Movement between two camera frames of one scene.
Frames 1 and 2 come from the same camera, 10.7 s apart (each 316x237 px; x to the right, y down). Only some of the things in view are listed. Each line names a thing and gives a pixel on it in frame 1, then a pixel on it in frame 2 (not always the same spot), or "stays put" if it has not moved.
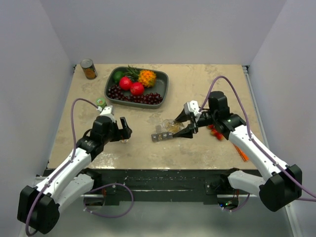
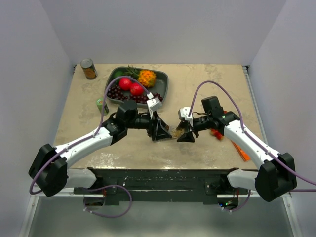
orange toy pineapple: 147,78 stays put
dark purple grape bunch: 115,92 stays put
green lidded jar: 100,102 stays put
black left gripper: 122,134 to 156,128
